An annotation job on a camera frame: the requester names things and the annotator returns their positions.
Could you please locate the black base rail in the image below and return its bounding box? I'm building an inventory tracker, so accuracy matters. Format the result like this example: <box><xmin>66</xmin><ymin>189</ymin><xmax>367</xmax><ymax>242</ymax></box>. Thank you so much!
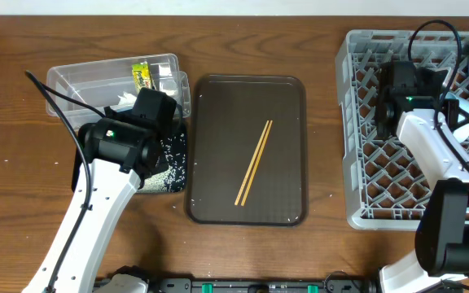
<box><xmin>91</xmin><ymin>266</ymin><xmax>382</xmax><ymax>293</ymax></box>

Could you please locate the light blue bowl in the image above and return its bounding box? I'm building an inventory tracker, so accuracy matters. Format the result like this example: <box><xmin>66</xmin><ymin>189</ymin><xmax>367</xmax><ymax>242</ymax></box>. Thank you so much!
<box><xmin>444</xmin><ymin>93</ymin><xmax>469</xmax><ymax>142</ymax></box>

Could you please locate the clear plastic waste bin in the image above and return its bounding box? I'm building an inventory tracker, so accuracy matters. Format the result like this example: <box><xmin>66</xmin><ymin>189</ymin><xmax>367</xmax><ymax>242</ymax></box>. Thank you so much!
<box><xmin>46</xmin><ymin>53</ymin><xmax>191</xmax><ymax>118</ymax></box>

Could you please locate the green yellow snack wrapper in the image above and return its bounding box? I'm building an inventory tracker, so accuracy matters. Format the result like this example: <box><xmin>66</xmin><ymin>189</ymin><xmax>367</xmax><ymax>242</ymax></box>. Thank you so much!
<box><xmin>132</xmin><ymin>61</ymin><xmax>156</xmax><ymax>92</ymax></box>

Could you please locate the brown serving tray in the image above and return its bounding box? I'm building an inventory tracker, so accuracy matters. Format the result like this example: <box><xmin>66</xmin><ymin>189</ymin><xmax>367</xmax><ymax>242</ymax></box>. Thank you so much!
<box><xmin>186</xmin><ymin>75</ymin><xmax>309</xmax><ymax>227</ymax></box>

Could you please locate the black rectangular tray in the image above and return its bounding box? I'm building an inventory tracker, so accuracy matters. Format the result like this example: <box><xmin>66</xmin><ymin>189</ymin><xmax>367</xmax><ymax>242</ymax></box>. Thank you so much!
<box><xmin>72</xmin><ymin>118</ymin><xmax>186</xmax><ymax>197</ymax></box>

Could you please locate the white tissue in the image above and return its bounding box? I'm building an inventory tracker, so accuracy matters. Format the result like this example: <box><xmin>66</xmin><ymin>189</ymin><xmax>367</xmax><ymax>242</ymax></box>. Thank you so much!
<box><xmin>116</xmin><ymin>92</ymin><xmax>137</xmax><ymax>109</ymax></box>

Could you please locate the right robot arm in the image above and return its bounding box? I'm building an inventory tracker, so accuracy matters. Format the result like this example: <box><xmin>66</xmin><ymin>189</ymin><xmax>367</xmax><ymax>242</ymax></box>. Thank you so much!
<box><xmin>375</xmin><ymin>61</ymin><xmax>469</xmax><ymax>292</ymax></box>

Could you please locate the pile of rice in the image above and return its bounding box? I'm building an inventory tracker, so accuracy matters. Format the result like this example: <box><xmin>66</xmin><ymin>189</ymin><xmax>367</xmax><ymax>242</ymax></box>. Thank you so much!
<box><xmin>138</xmin><ymin>133</ymin><xmax>188</xmax><ymax>194</ymax></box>

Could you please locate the wooden chopstick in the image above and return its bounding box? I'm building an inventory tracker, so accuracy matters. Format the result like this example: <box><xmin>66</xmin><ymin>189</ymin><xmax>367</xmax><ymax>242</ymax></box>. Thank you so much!
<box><xmin>239</xmin><ymin>120</ymin><xmax>274</xmax><ymax>207</ymax></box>
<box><xmin>234</xmin><ymin>120</ymin><xmax>272</xmax><ymax>206</ymax></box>

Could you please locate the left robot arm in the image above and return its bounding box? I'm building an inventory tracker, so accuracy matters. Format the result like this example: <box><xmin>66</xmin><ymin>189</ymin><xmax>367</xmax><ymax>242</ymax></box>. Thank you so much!
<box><xmin>25</xmin><ymin>103</ymin><xmax>182</xmax><ymax>292</ymax></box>

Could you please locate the grey dishwasher rack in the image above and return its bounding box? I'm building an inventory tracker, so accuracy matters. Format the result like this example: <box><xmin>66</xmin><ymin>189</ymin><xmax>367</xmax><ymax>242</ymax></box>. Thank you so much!
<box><xmin>335</xmin><ymin>30</ymin><xmax>458</xmax><ymax>231</ymax></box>

